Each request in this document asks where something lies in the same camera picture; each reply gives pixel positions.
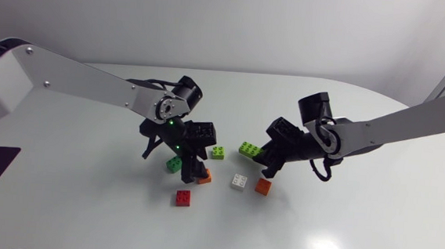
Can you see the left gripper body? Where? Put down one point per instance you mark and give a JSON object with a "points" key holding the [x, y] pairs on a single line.
{"points": [[168, 136]]}

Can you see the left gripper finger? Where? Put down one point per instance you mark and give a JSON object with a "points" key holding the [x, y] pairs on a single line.
{"points": [[192, 168], [151, 147]]}

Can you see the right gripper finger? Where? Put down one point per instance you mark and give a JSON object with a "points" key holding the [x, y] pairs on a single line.
{"points": [[273, 169], [267, 153]]}

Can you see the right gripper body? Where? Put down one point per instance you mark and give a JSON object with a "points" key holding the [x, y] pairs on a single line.
{"points": [[297, 150]]}

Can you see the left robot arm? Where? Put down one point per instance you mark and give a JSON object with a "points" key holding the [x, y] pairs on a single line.
{"points": [[72, 78]]}

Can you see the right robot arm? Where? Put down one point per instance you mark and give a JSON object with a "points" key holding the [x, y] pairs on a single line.
{"points": [[403, 123]]}

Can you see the orange toy brick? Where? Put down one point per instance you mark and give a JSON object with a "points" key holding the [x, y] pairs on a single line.
{"points": [[263, 186], [205, 178]]}

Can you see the long lime green toy brick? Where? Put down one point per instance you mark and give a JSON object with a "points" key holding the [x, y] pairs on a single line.
{"points": [[249, 149]]}

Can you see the dark green toy brick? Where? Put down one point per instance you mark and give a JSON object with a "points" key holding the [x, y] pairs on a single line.
{"points": [[174, 164]]}

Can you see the small lime green toy brick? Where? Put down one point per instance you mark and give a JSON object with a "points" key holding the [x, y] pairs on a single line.
{"points": [[218, 152]]}

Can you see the red toy brick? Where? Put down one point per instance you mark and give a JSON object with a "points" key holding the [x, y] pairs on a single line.
{"points": [[183, 198]]}

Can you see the white toy brick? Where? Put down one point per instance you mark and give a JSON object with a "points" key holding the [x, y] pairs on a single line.
{"points": [[239, 182]]}

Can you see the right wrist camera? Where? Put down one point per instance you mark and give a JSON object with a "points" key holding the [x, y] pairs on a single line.
{"points": [[283, 129]]}

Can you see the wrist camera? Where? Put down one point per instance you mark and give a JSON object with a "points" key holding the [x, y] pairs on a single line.
{"points": [[202, 133], [283, 129]]}

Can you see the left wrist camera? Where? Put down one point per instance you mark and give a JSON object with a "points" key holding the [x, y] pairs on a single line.
{"points": [[202, 133]]}

